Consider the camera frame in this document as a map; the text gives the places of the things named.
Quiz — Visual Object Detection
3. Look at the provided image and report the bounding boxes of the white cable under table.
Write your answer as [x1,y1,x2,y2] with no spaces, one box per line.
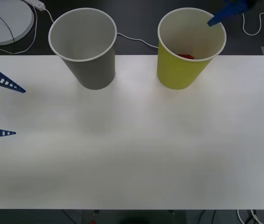
[236,209,264,224]

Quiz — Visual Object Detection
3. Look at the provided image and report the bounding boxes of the white power strip cable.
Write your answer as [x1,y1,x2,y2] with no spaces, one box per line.
[43,8,159,49]

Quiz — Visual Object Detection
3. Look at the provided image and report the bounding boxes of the white round disc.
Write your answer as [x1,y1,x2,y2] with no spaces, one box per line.
[0,0,35,46]

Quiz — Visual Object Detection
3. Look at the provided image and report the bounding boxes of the thin black cable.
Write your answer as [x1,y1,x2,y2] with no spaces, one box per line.
[0,3,15,55]

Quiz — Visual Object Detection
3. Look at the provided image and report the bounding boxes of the yellow-green plastic waste bin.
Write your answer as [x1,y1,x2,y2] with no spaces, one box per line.
[156,7,227,91]

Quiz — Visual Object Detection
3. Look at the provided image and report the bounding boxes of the grey plastic waste bin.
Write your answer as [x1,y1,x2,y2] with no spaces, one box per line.
[48,7,118,91]

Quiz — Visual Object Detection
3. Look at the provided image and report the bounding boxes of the white power strip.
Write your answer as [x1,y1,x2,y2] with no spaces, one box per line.
[22,0,46,11]

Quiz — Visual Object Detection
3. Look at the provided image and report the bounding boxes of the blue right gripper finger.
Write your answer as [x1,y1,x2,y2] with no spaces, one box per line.
[207,0,250,27]

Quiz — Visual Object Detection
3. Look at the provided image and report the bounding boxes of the white wavy cable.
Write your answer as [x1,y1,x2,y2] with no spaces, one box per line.
[242,11,264,36]

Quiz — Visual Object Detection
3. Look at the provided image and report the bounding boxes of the white looping cable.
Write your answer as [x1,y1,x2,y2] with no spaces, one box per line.
[0,4,39,56]

